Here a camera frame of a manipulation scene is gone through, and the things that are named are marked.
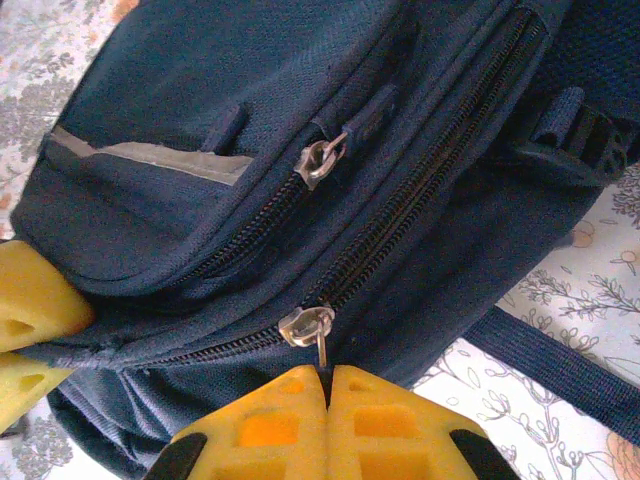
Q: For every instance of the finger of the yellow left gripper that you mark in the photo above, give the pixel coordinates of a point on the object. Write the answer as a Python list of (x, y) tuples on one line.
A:
[(35, 295), (25, 385)]

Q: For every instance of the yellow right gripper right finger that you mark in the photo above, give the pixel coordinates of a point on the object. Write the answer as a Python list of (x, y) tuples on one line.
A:
[(400, 440)]

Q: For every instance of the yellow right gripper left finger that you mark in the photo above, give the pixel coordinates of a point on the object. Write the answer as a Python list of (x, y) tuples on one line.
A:
[(260, 440)]

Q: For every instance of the navy blue backpack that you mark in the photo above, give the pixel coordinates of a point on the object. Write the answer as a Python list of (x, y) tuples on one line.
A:
[(250, 75)]

